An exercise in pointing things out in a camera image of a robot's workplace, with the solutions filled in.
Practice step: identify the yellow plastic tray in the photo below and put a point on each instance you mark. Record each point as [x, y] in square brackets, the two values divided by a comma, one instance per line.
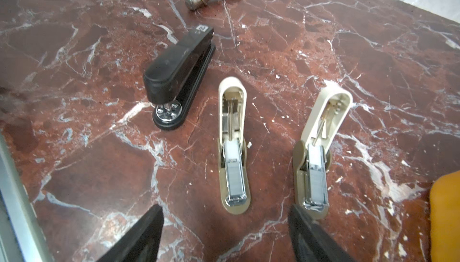
[445, 218]

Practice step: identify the beige stapler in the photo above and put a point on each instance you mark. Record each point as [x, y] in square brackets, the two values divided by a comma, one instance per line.
[232, 147]
[312, 155]

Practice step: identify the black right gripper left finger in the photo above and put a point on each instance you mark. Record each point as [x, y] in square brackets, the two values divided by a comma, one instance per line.
[141, 242]

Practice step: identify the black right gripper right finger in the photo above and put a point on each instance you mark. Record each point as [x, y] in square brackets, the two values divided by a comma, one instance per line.
[310, 242]

